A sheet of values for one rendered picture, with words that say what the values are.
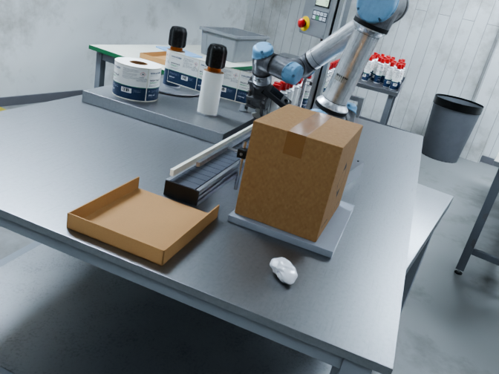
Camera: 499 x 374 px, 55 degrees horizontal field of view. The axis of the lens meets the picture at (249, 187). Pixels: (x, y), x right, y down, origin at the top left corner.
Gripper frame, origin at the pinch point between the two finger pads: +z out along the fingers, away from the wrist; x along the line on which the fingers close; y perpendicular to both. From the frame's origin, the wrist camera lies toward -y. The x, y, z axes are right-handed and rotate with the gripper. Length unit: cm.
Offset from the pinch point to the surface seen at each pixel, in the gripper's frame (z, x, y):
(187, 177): -27, 59, 2
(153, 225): -35, 81, -2
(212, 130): -2.5, 15.6, 16.6
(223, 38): 95, -171, 106
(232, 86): 7.8, -23.4, 25.9
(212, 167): -20, 47, 0
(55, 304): 29, 92, 45
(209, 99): -1.0, -1.7, 26.7
